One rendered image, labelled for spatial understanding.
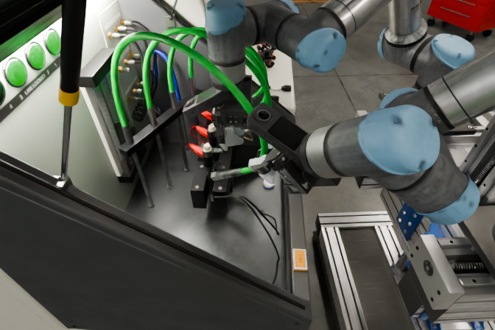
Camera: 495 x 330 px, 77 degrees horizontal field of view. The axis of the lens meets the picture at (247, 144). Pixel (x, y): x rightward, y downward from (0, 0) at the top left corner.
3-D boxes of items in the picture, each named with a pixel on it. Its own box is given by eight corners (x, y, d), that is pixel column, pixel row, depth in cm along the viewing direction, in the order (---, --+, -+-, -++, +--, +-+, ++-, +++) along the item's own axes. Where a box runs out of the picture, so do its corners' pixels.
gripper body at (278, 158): (286, 195, 56) (331, 195, 46) (255, 161, 55) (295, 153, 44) (309, 166, 60) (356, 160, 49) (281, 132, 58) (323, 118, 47)
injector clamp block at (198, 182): (228, 223, 94) (226, 191, 84) (195, 222, 95) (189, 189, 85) (238, 147, 120) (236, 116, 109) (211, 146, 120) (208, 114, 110)
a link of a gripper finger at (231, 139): (243, 158, 78) (243, 130, 72) (219, 158, 78) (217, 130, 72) (244, 150, 80) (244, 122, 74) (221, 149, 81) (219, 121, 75)
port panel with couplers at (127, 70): (139, 116, 98) (110, 16, 77) (128, 116, 98) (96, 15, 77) (151, 93, 107) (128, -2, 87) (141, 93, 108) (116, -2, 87)
